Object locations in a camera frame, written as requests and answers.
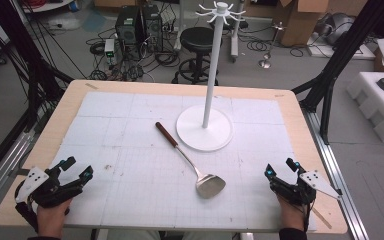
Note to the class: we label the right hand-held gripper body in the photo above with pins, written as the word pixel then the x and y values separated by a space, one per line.
pixel 300 191

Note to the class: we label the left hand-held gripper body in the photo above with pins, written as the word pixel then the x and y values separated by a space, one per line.
pixel 51 191

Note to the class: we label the white hook rack stand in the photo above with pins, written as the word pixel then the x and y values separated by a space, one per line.
pixel 203 133

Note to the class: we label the person's right hand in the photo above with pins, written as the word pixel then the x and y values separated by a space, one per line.
pixel 291 215

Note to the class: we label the person's left hand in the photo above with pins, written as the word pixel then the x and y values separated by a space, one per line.
pixel 51 218

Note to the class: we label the tan tape strip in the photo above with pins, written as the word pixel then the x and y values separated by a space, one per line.
pixel 91 86
pixel 321 217

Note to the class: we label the white grid mat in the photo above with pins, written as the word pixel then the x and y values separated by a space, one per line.
pixel 130 133

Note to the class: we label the white foam block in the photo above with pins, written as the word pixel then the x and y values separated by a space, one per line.
pixel 376 110

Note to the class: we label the small grey box green light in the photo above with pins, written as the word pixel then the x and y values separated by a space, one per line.
pixel 109 48

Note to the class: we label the silver metal stand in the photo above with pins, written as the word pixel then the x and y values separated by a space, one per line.
pixel 270 43

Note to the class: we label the large cardboard box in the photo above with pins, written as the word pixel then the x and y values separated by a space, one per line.
pixel 300 26

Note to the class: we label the black computer tower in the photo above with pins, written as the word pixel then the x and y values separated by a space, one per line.
pixel 128 26
pixel 152 26

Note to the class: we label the black round stool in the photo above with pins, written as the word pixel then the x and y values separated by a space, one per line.
pixel 198 38

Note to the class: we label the aluminium rail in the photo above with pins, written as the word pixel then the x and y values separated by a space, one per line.
pixel 340 180
pixel 0 176

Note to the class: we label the black metal frame post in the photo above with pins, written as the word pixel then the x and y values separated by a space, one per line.
pixel 340 60
pixel 30 66

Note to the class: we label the white stand post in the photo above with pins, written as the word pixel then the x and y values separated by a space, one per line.
pixel 235 36

